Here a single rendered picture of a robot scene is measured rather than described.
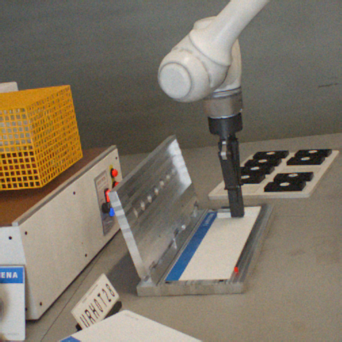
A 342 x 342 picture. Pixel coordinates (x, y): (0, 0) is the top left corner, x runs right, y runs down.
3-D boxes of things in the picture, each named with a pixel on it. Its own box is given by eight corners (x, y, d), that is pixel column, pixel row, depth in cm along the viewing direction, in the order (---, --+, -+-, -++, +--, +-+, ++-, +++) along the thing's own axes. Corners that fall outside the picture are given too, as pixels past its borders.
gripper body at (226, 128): (237, 117, 165) (243, 158, 167) (243, 108, 173) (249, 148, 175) (203, 120, 167) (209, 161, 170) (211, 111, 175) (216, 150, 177)
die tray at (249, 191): (309, 197, 190) (309, 193, 189) (207, 199, 201) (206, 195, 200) (340, 153, 225) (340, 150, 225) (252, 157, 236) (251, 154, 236)
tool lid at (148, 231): (115, 191, 142) (106, 193, 142) (150, 283, 146) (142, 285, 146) (175, 134, 183) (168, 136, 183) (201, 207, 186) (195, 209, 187)
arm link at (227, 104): (244, 83, 172) (248, 108, 173) (205, 87, 174) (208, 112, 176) (237, 90, 163) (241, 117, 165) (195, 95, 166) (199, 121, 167)
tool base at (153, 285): (244, 293, 141) (241, 275, 140) (138, 296, 147) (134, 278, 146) (275, 213, 182) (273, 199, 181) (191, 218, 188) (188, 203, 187)
